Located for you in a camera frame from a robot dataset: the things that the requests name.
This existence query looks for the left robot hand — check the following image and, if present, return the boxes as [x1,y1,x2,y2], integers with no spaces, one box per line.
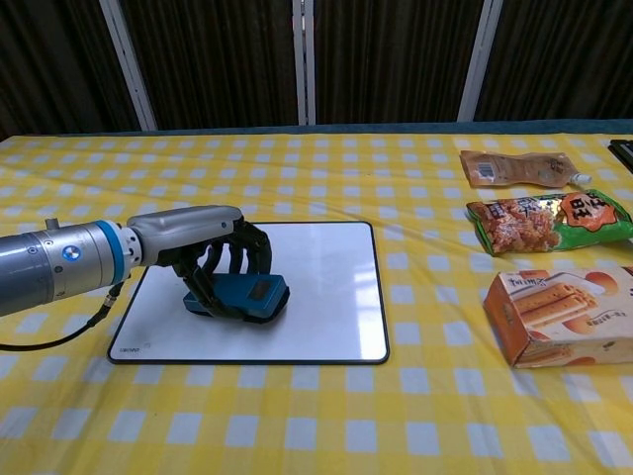
[121,204,273,319]

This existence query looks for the blue whiteboard eraser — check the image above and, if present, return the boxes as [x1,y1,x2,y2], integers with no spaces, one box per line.
[182,273,292,328]

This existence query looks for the yellow white checkered tablecloth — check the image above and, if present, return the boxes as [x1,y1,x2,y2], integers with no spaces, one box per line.
[0,132,633,475]

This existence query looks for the brown spouted pouch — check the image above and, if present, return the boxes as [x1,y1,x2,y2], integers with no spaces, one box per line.
[459,149,593,188]

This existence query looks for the green orange snack bag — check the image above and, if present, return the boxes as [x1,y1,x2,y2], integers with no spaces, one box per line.
[466,189,633,257]

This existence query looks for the orange biscuit box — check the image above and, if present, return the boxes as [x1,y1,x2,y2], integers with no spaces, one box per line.
[482,265,633,370]

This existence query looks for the black flat device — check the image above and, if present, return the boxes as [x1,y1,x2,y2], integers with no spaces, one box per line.
[608,139,633,174]

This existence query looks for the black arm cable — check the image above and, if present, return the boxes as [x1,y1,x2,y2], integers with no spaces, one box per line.
[0,281,125,352]

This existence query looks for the white whiteboard with black frame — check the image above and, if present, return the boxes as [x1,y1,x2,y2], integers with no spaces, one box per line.
[107,221,391,367]

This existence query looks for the white frame post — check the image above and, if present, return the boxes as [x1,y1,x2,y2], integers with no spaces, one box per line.
[98,0,160,133]
[291,0,317,126]
[456,0,504,123]

